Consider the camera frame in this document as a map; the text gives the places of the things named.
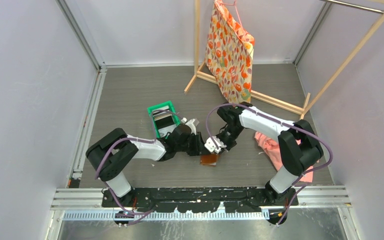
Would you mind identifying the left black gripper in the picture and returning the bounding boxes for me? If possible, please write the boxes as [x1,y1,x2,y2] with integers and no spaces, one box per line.
[175,132,211,157]

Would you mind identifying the green plastic bin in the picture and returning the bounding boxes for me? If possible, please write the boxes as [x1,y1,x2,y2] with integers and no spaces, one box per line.
[147,100,181,138]

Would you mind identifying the brown leather card holder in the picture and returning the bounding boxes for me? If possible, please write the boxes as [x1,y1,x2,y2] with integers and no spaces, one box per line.
[200,153,219,167]

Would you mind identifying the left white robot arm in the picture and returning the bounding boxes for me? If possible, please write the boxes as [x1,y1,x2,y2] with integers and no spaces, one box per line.
[85,123,210,207]

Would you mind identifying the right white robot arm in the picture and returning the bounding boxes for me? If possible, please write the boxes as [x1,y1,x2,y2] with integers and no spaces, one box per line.
[204,102,324,205]

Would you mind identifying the pink cloth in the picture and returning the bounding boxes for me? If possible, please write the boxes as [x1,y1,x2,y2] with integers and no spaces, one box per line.
[254,131,314,183]

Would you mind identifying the wooden clothes rack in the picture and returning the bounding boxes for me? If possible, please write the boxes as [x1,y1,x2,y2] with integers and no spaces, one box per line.
[183,0,384,121]

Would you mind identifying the floral fabric bag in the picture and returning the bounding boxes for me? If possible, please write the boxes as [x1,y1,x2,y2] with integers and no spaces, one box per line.
[204,0,255,103]

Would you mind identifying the pink hanger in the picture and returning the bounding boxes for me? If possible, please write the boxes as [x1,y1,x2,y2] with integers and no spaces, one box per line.
[216,0,247,34]

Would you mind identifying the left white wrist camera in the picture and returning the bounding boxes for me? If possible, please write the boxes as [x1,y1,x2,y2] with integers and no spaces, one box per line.
[181,117,199,135]

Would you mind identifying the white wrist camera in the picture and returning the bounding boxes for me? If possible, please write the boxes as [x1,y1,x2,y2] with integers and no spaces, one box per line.
[181,117,199,135]
[204,136,227,154]

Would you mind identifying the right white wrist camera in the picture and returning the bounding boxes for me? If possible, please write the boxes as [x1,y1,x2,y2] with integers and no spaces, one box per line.
[204,136,227,154]

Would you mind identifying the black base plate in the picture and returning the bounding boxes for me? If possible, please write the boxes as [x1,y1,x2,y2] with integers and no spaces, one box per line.
[119,186,299,213]

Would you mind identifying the aluminium frame rail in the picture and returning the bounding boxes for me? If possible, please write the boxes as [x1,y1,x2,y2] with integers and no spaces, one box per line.
[51,185,352,220]

